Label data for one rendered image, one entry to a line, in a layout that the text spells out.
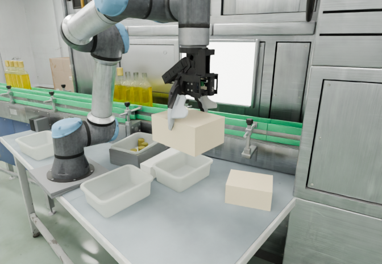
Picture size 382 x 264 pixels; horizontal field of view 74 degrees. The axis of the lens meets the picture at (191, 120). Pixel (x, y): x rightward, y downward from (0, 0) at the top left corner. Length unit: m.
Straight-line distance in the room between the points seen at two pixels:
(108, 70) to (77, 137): 0.31
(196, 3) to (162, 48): 0.92
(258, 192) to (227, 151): 0.37
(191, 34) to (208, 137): 0.25
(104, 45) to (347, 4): 0.78
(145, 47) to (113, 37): 0.60
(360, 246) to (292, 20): 0.93
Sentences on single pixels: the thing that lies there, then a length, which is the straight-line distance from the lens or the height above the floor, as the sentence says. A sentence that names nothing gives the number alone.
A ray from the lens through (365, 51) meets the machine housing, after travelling 0.92.
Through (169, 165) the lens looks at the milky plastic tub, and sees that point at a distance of 1.14.
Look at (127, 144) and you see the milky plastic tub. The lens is 1.34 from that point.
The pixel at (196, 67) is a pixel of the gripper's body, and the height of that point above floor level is 1.26.
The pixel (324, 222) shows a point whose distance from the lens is 1.12.
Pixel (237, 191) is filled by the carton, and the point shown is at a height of 0.81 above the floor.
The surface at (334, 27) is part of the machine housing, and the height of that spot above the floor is 1.35.
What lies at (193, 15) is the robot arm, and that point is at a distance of 0.61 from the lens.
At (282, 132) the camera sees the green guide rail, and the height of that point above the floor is 0.94.
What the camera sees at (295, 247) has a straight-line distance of 1.21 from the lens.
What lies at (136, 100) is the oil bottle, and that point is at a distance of 1.47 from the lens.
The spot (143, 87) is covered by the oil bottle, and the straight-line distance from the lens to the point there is 1.43.
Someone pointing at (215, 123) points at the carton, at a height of 1.12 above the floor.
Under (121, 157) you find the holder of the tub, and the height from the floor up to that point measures 0.80.
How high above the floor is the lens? 1.32
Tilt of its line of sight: 18 degrees down
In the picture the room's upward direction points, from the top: straight up
